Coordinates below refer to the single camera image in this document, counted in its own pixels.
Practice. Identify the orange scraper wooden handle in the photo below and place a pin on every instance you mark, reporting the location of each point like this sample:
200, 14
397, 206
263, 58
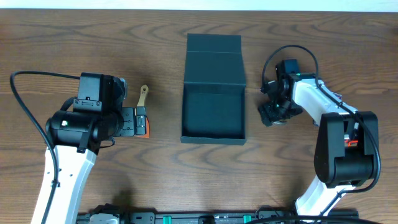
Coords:
142, 122

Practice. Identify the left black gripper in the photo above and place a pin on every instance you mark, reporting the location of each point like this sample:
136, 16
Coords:
128, 122

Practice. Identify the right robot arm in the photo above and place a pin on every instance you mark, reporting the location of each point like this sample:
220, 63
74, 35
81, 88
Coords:
346, 152

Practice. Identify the dark green open box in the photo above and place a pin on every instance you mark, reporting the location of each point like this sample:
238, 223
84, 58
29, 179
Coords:
213, 105

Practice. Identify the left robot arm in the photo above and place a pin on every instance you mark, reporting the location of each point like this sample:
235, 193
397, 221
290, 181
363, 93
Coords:
76, 131

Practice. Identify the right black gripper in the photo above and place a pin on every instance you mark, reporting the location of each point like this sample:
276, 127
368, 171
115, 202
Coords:
268, 115

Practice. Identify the precision screwdriver set case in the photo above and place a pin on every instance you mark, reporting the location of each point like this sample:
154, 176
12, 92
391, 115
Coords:
339, 96

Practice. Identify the red handled pliers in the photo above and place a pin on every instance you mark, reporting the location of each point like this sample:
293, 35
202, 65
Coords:
349, 143

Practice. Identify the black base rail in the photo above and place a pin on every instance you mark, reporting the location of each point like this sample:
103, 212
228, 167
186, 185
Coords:
112, 214

